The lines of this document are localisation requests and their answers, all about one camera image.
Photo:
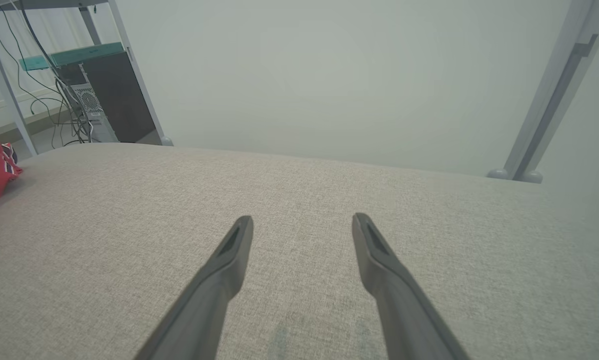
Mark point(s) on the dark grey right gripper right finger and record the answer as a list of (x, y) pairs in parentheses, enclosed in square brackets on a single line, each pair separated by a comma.
[(399, 300)]

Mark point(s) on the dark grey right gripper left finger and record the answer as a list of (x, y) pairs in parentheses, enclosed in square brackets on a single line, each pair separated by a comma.
[(214, 295)]

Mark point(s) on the black computer tower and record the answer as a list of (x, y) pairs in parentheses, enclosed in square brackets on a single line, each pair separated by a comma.
[(119, 100)]

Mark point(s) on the teal shelf board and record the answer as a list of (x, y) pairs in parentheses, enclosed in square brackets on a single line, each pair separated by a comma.
[(79, 54)]

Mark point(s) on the grey metal rack frame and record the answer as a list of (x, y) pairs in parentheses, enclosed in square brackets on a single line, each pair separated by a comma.
[(144, 85)]

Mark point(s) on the grey metal post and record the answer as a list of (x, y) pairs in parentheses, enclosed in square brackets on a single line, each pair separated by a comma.
[(549, 100)]

